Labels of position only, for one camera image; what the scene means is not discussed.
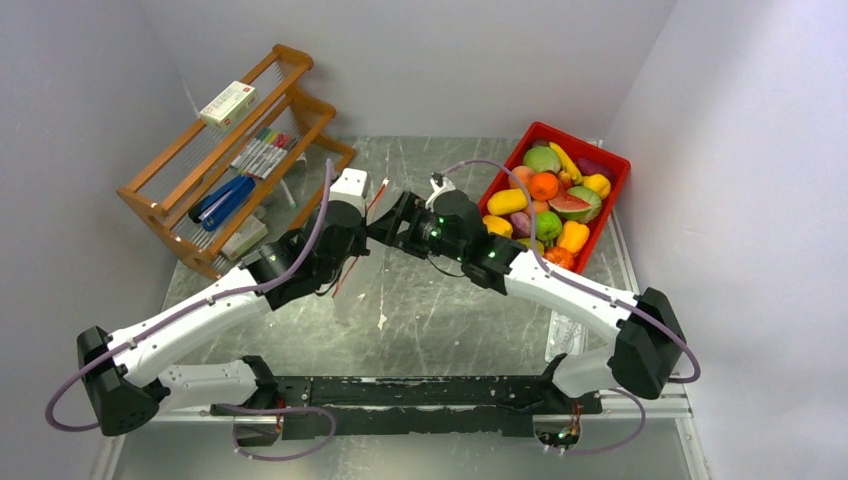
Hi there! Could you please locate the banana toy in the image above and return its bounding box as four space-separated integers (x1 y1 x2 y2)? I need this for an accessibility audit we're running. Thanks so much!
548 142 583 185

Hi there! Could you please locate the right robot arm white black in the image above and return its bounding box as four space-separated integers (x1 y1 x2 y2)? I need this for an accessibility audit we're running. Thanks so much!
367 190 684 414

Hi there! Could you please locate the wooden shelf rack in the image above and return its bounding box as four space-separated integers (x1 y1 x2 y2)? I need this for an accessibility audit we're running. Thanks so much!
117 44 355 278

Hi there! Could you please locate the bundle of coloured markers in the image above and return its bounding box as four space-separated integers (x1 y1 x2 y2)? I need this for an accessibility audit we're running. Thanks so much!
230 127 295 179

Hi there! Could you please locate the blue stapler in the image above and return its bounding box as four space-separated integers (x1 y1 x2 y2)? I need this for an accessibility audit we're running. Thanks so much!
188 175 256 232

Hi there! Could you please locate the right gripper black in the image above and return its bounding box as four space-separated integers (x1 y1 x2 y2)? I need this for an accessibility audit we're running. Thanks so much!
368 192 466 265

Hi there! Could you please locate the yellow bell pepper toy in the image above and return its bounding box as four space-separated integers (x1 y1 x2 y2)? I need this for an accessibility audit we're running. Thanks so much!
582 173 612 199

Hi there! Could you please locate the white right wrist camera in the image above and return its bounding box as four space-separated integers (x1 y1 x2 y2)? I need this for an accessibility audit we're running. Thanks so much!
425 172 456 212

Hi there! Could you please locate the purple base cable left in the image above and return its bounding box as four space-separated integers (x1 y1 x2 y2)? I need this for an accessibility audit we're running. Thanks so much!
218 402 339 464

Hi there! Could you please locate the red plastic food bin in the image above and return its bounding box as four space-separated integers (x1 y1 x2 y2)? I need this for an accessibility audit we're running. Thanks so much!
478 122 631 273

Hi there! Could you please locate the watermelon slice toy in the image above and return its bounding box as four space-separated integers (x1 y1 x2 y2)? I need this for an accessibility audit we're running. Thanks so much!
548 188 602 224

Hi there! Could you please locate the orange fruit toy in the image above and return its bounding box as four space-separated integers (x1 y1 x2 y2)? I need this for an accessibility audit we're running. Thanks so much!
527 172 561 201

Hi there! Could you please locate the white box on top shelf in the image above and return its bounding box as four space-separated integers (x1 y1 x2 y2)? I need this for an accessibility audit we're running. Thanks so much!
198 81 257 132

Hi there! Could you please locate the green cabbage toy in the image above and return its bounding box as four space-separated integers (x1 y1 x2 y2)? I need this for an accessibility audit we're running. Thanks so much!
523 146 562 173

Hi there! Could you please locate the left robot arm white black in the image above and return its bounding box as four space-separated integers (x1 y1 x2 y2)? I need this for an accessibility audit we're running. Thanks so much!
77 194 367 436

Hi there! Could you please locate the green lime toy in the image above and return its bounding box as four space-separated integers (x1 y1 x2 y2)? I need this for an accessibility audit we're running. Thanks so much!
535 211 563 242

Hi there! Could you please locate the clear zip top bag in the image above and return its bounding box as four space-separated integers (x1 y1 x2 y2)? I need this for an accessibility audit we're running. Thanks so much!
331 177 389 326

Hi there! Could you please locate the purple eggplant toy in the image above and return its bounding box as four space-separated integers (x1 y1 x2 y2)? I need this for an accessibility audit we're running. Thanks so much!
576 157 615 182

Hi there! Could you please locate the green box lower shelf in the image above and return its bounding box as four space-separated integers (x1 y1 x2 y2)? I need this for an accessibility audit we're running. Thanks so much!
220 215 268 261

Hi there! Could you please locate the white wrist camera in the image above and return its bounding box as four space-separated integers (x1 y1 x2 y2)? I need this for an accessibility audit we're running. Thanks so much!
425 172 456 212
329 168 371 217

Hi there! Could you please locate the peach toy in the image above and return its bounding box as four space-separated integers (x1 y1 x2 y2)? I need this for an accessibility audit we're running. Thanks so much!
507 165 536 189

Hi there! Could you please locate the purple onion toy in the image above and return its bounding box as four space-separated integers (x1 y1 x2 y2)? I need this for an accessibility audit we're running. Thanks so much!
509 211 533 239

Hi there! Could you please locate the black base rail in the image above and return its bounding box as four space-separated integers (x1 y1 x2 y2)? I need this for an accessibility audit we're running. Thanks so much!
242 375 602 440

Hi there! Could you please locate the yellow mango toy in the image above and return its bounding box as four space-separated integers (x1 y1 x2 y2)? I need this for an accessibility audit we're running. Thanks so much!
486 188 532 216

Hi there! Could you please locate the orange bell pepper toy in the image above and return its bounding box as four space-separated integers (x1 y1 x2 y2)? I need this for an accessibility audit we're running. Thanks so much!
557 220 590 256

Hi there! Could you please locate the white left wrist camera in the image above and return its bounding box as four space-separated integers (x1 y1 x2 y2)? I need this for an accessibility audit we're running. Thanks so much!
329 168 371 217

